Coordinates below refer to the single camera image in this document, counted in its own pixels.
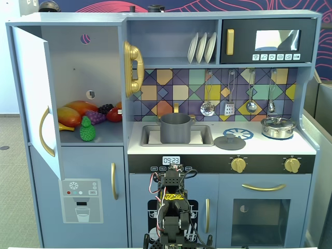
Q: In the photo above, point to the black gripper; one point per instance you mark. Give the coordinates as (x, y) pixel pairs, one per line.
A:
(173, 169)

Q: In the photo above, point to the green toy pineapple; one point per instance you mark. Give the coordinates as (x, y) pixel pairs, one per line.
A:
(87, 132)

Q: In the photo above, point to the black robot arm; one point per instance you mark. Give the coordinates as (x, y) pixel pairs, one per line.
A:
(171, 223)

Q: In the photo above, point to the blue-gray upper cabinet door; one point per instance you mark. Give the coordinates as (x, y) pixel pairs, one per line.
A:
(32, 90)

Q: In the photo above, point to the digital clock display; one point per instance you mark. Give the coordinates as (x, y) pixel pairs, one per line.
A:
(171, 160)

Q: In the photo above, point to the dishwasher door with print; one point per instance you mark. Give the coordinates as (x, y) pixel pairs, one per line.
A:
(140, 197)

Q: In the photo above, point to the gray plastic pot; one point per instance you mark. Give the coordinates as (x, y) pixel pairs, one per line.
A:
(175, 131)

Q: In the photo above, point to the gray toy sink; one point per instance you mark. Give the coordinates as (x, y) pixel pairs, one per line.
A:
(207, 135)

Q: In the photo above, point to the gray round pot lid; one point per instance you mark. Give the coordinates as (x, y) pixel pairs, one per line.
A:
(229, 144)

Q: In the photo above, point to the gold stove knob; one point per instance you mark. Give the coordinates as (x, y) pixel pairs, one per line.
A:
(238, 165)
(292, 165)

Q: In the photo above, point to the gold toy faucet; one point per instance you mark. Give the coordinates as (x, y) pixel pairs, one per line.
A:
(176, 107)

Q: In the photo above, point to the robot controller board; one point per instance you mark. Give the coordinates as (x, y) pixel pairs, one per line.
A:
(173, 246)

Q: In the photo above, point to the steel skimmer spoon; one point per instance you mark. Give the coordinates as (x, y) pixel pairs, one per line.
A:
(207, 109)

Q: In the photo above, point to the red toy pepper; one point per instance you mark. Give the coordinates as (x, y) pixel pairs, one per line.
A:
(114, 115)

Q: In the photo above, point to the steel slotted spatula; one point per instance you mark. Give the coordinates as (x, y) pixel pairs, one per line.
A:
(229, 109)

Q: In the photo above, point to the blue-gray fridge door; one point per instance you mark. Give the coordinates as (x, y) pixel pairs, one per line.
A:
(85, 166)

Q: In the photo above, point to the orange toy fruit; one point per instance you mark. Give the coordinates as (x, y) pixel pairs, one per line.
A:
(119, 105)

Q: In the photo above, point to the blue-gray toy kitchen unit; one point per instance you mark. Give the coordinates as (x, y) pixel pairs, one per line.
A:
(259, 150)

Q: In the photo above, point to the black toy grapes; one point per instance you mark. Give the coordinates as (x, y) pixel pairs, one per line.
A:
(105, 108)

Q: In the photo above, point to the purple toy grapes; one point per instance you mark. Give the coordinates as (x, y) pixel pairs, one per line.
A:
(96, 117)

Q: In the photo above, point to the oven door with window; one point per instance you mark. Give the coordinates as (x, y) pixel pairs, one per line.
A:
(259, 220)

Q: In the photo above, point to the steel ladle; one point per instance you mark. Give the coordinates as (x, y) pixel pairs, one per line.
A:
(251, 106)

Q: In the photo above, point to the large orange red mango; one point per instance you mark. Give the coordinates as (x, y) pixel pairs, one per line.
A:
(81, 106)

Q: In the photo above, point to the shiny steel pot lid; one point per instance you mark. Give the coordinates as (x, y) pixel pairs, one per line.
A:
(277, 121)

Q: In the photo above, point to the yellow toy banana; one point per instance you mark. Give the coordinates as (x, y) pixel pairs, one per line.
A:
(64, 127)

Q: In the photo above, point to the steel small whisk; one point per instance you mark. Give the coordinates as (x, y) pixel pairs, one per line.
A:
(271, 105)

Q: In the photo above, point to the white plate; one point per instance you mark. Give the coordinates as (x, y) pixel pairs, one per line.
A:
(200, 49)
(192, 50)
(210, 48)

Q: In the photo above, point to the gold toy telephone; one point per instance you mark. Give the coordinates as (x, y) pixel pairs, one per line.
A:
(132, 52)

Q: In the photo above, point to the black toy microwave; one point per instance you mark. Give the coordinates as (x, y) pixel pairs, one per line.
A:
(243, 44)

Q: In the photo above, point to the black round device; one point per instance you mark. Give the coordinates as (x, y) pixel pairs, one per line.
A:
(154, 9)

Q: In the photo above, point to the round dark floor cover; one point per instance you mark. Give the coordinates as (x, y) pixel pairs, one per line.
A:
(4, 148)

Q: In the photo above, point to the small black cylinder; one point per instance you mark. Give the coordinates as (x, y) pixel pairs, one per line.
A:
(132, 8)

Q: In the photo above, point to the black helmet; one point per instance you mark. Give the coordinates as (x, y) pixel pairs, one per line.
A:
(49, 6)

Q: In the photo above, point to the small wrist camera board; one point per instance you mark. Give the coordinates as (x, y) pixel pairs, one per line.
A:
(175, 167)

